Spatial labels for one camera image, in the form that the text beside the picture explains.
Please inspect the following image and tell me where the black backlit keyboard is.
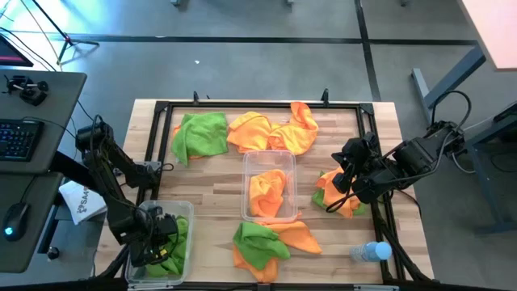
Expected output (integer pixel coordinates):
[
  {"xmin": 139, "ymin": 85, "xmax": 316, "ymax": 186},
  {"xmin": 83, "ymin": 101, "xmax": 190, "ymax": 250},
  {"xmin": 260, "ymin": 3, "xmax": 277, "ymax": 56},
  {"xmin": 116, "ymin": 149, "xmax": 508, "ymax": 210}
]
[{"xmin": 0, "ymin": 119, "xmax": 44, "ymax": 162}]

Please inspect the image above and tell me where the clear water bottle blue cap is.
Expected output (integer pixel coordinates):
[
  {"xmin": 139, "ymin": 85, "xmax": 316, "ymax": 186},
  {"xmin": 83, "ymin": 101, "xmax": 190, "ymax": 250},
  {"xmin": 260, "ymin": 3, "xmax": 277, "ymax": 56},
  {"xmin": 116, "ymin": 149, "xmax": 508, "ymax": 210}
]
[{"xmin": 349, "ymin": 241, "xmax": 393, "ymax": 264}]

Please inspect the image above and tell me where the white printed cloth bag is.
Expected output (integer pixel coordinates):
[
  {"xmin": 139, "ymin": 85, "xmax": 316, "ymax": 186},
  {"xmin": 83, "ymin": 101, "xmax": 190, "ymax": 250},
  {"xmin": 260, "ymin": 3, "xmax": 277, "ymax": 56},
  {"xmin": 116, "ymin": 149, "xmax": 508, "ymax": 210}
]
[{"xmin": 58, "ymin": 180, "xmax": 108, "ymax": 226}]

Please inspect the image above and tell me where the clear plastic bin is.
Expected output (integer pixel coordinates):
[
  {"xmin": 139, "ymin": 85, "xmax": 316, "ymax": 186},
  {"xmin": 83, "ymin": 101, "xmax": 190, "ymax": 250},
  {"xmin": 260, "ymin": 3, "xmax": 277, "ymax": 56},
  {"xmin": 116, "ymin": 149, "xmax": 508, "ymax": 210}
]
[
  {"xmin": 241, "ymin": 150, "xmax": 299, "ymax": 224},
  {"xmin": 124, "ymin": 200, "xmax": 195, "ymax": 287}
]

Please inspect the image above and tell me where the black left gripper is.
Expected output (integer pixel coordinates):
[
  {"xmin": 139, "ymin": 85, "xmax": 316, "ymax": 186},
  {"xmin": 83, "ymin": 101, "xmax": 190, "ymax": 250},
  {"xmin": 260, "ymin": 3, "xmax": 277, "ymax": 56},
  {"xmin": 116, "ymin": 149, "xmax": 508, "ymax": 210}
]
[{"xmin": 128, "ymin": 205, "xmax": 179, "ymax": 268}]

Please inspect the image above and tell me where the black clamp mount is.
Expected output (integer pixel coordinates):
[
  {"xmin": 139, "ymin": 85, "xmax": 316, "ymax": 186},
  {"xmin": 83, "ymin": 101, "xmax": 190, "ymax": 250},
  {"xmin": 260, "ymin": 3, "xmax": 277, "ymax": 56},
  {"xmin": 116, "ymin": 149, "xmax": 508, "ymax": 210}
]
[{"xmin": 3, "ymin": 74, "xmax": 49, "ymax": 107}]

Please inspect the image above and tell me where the green microfiber towel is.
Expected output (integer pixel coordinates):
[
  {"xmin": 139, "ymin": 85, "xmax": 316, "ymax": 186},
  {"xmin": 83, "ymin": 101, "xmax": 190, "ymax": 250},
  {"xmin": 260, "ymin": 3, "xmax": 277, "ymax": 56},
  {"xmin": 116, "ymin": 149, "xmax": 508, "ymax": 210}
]
[
  {"xmin": 170, "ymin": 112, "xmax": 229, "ymax": 167},
  {"xmin": 232, "ymin": 221, "xmax": 292, "ymax": 272},
  {"xmin": 145, "ymin": 215, "xmax": 190, "ymax": 279},
  {"xmin": 310, "ymin": 171, "xmax": 368, "ymax": 217}
]

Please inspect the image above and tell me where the grey arm base bracket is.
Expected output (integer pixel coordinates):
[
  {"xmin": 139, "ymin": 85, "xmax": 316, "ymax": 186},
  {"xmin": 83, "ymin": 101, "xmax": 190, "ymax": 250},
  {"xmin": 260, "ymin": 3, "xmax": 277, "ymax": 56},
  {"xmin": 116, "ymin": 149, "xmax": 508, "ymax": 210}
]
[{"xmin": 132, "ymin": 160, "xmax": 163, "ymax": 175}]

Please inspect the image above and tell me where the dark grey desk panel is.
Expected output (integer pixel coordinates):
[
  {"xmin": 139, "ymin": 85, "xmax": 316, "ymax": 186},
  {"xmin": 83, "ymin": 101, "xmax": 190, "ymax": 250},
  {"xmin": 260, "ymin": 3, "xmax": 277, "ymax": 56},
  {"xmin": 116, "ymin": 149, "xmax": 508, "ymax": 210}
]
[
  {"xmin": 0, "ymin": 171, "xmax": 65, "ymax": 274},
  {"xmin": 0, "ymin": 69, "xmax": 88, "ymax": 175}
]

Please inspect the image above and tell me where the black tripod stand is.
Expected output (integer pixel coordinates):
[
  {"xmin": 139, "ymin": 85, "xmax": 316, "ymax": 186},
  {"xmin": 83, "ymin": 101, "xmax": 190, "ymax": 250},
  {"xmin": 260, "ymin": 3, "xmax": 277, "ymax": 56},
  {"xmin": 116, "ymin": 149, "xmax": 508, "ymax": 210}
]
[{"xmin": 32, "ymin": 0, "xmax": 100, "ymax": 65}]

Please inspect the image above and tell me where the black metal table frame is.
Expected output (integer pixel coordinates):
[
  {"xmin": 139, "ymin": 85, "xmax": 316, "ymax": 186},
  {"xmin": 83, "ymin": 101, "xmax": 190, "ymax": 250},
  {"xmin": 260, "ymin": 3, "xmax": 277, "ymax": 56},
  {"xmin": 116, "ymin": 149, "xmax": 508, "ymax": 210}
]
[{"xmin": 137, "ymin": 99, "xmax": 407, "ymax": 284}]

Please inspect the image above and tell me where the grey table leg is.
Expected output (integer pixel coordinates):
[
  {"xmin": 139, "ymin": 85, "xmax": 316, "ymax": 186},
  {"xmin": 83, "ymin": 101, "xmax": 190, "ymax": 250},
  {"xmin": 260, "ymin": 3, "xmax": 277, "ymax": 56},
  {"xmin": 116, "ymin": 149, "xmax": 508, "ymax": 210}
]
[{"xmin": 410, "ymin": 44, "xmax": 488, "ymax": 122}]

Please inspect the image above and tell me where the yellow-orange microfiber towel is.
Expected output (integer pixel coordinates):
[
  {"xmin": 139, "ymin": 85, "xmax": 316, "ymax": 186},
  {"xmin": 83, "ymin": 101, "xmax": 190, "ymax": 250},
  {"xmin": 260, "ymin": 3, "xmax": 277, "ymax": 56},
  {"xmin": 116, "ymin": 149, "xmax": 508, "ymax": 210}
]
[{"xmin": 226, "ymin": 111, "xmax": 272, "ymax": 154}]

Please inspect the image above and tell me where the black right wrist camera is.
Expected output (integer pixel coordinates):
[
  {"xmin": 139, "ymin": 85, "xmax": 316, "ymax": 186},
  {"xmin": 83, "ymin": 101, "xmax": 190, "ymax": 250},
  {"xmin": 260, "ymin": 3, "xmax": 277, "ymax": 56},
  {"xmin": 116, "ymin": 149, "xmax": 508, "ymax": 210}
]
[{"xmin": 342, "ymin": 132, "xmax": 380, "ymax": 162}]

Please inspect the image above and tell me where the pink table top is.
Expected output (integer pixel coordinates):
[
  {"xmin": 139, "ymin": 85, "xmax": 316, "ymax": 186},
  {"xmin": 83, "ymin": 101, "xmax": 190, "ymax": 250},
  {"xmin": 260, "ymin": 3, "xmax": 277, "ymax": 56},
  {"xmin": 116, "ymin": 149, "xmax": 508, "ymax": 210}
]
[{"xmin": 458, "ymin": 0, "xmax": 517, "ymax": 73}]

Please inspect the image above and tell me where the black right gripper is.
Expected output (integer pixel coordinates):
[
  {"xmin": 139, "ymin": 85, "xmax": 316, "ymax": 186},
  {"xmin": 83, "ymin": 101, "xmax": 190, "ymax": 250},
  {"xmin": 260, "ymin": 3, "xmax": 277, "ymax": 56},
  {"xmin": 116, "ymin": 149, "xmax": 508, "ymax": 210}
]
[{"xmin": 331, "ymin": 147, "xmax": 395, "ymax": 205}]

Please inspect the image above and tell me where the black computer mouse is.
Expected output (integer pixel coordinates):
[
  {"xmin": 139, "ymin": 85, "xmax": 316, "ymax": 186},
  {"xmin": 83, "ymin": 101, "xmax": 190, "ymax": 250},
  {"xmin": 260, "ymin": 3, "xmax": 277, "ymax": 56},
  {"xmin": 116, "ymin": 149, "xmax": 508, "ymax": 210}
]
[{"xmin": 2, "ymin": 202, "xmax": 32, "ymax": 243}]

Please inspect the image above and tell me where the dark computer monitor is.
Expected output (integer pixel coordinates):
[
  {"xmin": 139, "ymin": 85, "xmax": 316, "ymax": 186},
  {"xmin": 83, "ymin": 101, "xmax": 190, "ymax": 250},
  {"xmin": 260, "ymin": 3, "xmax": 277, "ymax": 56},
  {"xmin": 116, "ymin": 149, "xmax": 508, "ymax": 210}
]
[{"xmin": 0, "ymin": 34, "xmax": 34, "ymax": 68}]

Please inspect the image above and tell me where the dark side desk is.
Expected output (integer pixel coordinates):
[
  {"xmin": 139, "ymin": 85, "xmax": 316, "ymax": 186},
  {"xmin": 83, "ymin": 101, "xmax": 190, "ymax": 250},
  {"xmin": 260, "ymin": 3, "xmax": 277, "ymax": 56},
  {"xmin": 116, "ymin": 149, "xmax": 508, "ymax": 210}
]
[{"xmin": 464, "ymin": 100, "xmax": 517, "ymax": 235}]

